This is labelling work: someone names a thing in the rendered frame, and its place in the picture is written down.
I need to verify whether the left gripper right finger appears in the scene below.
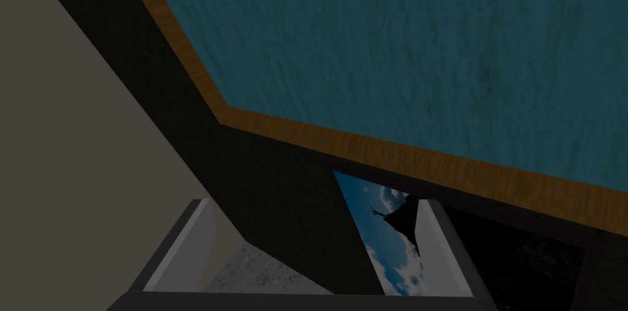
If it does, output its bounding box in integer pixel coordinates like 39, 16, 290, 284
415, 199, 486, 298

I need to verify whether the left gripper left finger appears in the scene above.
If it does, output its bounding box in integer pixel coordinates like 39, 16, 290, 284
128, 198, 218, 293

